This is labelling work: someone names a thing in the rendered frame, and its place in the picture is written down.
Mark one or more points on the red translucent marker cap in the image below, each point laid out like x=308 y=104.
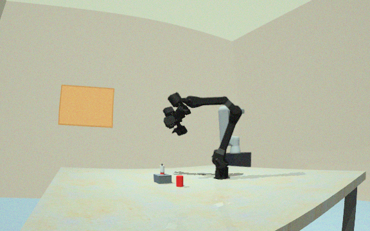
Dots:
x=179 y=180

